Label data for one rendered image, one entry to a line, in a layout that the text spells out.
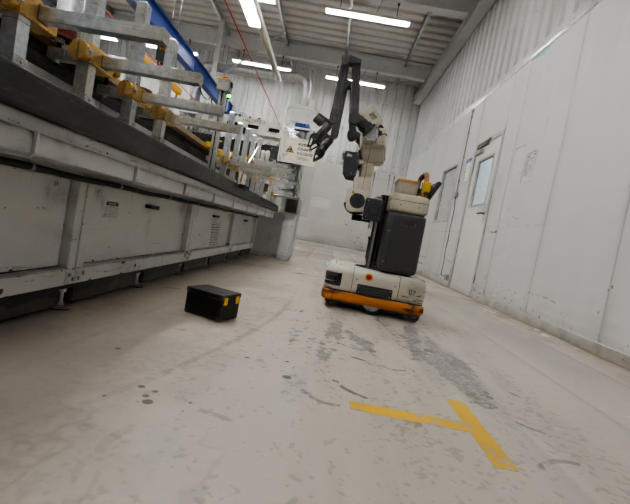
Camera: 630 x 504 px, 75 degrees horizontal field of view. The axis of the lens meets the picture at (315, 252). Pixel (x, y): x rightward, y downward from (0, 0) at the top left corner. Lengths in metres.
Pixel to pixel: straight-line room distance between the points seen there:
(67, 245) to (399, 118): 11.14
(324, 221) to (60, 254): 10.28
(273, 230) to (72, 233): 4.04
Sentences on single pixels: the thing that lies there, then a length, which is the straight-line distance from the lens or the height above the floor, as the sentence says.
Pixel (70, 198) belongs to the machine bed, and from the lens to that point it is 1.77.
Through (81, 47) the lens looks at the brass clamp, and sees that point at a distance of 1.34.
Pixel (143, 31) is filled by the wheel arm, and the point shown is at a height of 0.83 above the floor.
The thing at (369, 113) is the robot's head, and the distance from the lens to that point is 2.97.
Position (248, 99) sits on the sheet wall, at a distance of 12.52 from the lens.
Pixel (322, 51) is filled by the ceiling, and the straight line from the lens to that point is 11.44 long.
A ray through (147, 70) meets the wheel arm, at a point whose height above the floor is 0.83.
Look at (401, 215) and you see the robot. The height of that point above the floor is 0.67.
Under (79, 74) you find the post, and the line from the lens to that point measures 1.35.
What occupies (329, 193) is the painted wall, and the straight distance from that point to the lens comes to 11.78.
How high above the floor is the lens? 0.48
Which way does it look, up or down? 3 degrees down
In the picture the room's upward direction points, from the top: 10 degrees clockwise
